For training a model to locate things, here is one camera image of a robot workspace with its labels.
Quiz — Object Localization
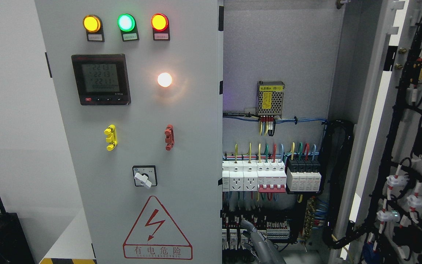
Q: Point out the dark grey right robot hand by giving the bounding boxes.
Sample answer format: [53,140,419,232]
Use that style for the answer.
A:
[241,219,286,264]

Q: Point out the grey cabinet door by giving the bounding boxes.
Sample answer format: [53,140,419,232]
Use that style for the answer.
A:
[35,0,223,264]
[323,0,422,264]

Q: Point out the black relay terminal row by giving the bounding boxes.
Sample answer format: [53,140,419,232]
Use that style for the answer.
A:
[221,209,291,253]

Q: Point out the brass ground terminal bar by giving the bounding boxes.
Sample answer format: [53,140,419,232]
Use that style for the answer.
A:
[301,197,315,242]

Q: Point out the red lever circuit breaker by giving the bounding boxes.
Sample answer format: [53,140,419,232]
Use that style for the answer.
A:
[257,161,286,193]

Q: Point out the black white surge protector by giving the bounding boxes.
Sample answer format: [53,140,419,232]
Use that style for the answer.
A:
[286,158,322,192]

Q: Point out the red electric hazard warning sticker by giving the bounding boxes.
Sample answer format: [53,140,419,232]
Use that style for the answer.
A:
[123,195,193,260]

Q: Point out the metal mesh power supply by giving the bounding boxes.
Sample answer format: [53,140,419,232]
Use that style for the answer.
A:
[256,81,285,116]

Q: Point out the white glowing pilot lamp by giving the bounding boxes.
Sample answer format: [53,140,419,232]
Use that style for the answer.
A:
[157,72,173,88]

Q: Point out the black digital power meter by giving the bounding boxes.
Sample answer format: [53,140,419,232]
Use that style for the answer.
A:
[71,54,131,106]

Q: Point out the red indicator lamp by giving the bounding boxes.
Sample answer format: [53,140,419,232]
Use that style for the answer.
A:
[151,13,170,41]

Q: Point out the black box at lower left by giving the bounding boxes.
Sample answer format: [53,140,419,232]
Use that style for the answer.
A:
[0,197,34,264]

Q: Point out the green indicator lamp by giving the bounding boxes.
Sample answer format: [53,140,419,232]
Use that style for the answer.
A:
[117,14,139,41]

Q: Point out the yellow indicator lamp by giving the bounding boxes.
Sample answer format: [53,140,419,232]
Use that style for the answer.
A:
[83,14,104,42]

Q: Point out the white DIN rail socket row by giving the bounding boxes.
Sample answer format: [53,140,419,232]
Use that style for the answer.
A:
[222,160,258,192]

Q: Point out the black wrapped right cable harness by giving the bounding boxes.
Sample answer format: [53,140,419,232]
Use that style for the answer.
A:
[321,120,369,250]

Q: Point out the red terminal post block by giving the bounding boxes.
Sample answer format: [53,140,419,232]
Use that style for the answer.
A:
[164,124,175,151]

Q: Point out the yellow terminal post block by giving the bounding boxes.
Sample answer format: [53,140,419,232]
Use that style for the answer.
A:
[104,124,118,151]

